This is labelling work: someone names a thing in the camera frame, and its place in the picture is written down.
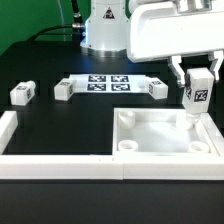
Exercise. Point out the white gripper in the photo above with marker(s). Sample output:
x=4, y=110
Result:
x=158, y=31

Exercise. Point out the white square table top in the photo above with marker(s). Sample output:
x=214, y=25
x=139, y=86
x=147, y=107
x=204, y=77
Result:
x=160, y=132

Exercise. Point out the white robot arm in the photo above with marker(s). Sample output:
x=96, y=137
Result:
x=107, y=26

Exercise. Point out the white U-shaped obstacle fence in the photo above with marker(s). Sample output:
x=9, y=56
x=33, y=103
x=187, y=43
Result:
x=109, y=166

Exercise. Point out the white marker base plate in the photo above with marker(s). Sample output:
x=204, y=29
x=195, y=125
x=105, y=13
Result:
x=101, y=83

